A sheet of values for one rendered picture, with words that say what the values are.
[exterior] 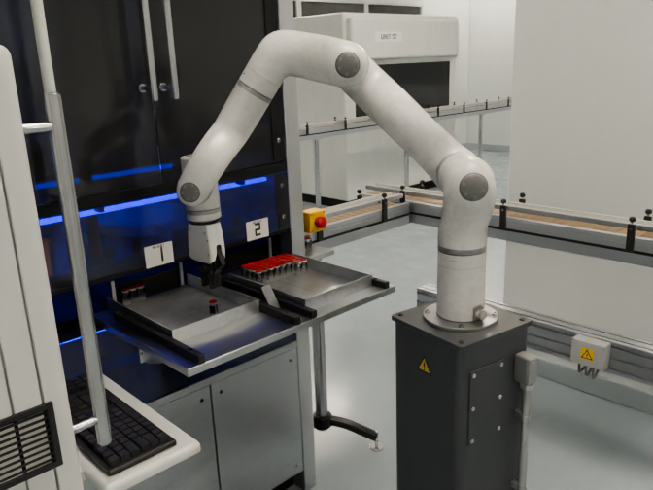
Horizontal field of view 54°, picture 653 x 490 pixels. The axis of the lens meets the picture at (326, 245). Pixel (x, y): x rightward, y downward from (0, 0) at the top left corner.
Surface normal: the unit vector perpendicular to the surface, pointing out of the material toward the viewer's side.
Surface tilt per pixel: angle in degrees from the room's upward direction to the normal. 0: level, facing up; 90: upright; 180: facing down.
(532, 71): 90
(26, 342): 90
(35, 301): 90
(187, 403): 90
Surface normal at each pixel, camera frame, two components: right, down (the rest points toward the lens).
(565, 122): -0.72, 0.22
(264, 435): 0.70, 0.17
